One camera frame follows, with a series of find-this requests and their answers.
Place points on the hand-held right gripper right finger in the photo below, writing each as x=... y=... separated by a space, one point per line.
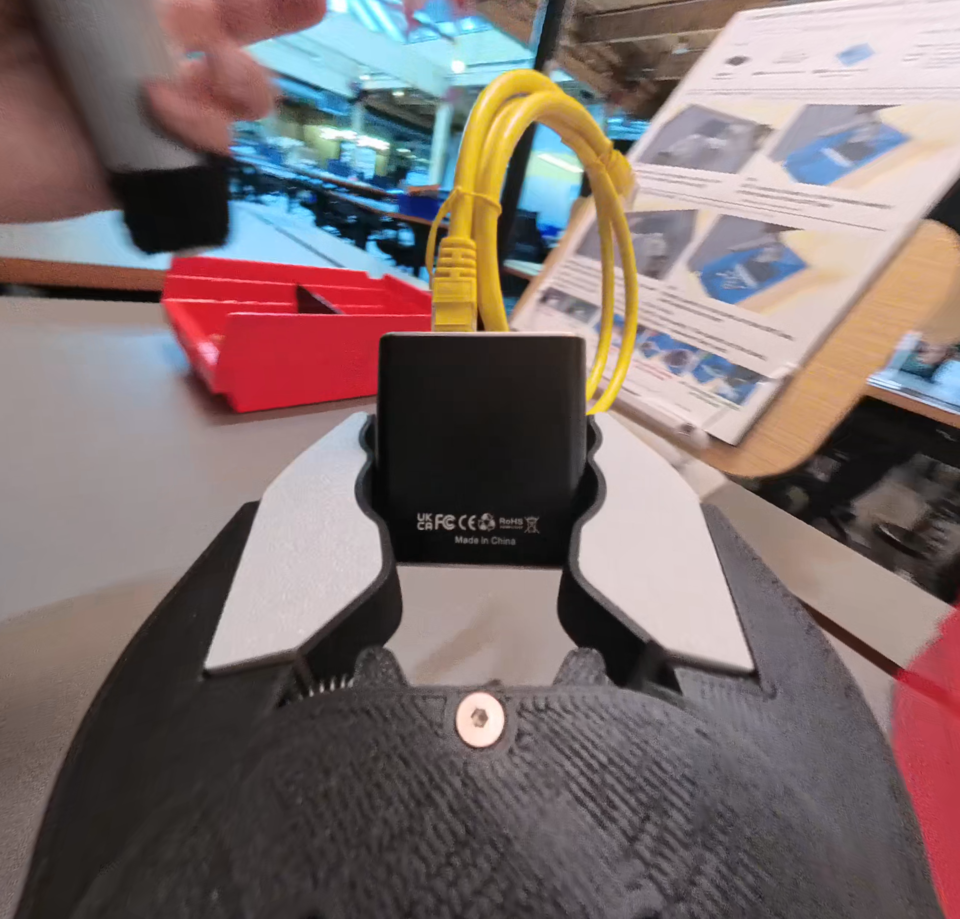
x=660 y=559

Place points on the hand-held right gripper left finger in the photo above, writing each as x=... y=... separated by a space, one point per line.
x=300 y=544

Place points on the black ethernet splitter box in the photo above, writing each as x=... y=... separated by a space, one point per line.
x=480 y=424

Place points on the person's left hand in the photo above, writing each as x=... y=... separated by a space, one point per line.
x=37 y=124

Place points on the red plastic bin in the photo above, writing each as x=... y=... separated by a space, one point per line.
x=300 y=356

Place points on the wooden poster board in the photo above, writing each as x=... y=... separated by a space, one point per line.
x=862 y=364

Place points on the background office desks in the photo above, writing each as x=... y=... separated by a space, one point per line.
x=352 y=199

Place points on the printed brochure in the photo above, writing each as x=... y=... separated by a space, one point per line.
x=919 y=368

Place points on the red plastic object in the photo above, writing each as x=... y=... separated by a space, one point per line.
x=934 y=746

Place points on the printed instruction poster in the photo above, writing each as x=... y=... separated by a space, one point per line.
x=795 y=184

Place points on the black pillar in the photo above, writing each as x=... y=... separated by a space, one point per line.
x=559 y=4

